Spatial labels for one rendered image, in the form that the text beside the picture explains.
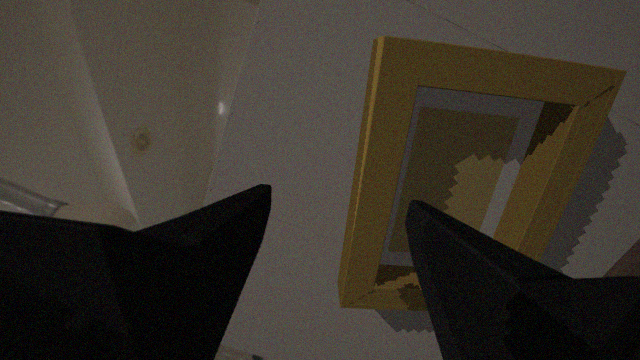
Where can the gold picture frame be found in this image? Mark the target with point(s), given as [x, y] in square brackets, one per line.
[496, 139]

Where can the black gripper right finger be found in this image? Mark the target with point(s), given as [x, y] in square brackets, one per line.
[487, 301]

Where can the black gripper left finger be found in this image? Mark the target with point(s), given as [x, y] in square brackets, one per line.
[166, 292]

